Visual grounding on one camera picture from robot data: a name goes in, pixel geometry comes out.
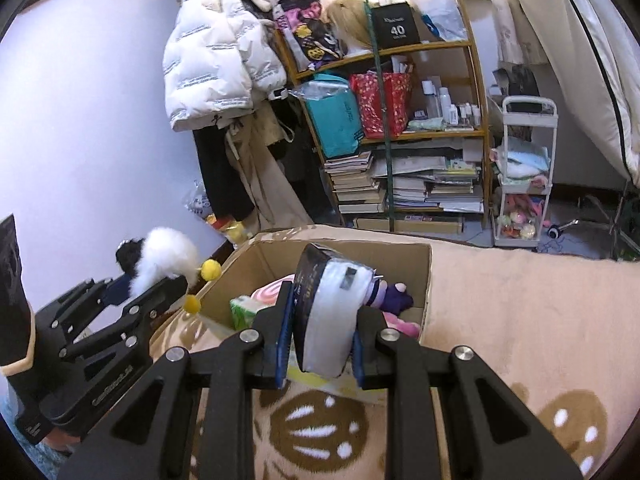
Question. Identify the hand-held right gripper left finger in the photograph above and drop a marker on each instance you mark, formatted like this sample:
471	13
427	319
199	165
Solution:
284	340

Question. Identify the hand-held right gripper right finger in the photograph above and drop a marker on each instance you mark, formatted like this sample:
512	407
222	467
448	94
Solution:
356	357

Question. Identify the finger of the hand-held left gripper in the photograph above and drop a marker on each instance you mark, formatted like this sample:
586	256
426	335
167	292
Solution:
150	301
85	296

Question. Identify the white and black soft packet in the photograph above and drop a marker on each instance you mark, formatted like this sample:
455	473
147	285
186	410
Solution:
325	320

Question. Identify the green tissue packet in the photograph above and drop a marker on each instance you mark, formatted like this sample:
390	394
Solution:
245	312

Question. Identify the black white fluffy plush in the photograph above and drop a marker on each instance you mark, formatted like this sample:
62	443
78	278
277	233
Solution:
165	255

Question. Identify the pink plush toy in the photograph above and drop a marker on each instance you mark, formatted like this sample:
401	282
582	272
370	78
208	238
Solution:
405	327

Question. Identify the purple plush toy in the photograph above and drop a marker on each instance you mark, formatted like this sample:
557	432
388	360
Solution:
395	300

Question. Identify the black coat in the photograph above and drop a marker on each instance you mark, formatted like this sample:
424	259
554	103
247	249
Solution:
215	175

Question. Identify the long flat cardboard box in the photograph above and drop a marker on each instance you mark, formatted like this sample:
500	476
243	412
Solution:
425	225

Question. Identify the beige brown patterned blanket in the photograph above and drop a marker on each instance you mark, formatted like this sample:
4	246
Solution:
500	310

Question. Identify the beige coat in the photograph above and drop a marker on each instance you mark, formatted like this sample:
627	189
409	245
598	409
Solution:
260	185

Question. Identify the stack of books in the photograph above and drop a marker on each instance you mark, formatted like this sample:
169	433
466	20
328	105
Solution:
355	185

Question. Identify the pile of papers and magazines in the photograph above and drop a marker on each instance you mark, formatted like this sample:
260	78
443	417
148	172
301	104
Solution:
440	185

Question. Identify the teal bag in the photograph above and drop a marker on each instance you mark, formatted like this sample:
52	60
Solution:
332	120

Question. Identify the green pole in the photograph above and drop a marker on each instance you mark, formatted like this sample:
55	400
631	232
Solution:
382	110

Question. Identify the red gift bag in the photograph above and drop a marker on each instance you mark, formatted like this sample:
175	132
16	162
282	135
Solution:
375	105

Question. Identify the white puffer jacket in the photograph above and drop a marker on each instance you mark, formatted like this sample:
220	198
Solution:
215	50

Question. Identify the group of cosmetic bottles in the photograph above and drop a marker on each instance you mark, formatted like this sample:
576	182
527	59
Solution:
450	110

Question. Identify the metal stand legs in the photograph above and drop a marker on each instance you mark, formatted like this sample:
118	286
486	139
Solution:
600	210

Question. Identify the black pink printed bag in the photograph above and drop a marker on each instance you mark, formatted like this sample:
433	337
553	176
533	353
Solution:
310	35

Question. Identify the white rolling cart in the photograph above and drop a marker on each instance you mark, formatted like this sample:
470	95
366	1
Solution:
530	105

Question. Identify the wooden shelf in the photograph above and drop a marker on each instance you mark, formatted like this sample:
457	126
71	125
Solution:
425	49

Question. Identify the blond wig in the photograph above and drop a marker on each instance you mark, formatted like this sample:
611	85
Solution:
345	17

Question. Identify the black box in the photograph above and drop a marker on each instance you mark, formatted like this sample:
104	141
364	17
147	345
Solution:
397	27

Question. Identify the white plastic bag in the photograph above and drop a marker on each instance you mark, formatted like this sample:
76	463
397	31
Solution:
445	15

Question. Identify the floral curtain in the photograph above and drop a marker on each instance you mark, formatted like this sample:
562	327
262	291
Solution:
515	25

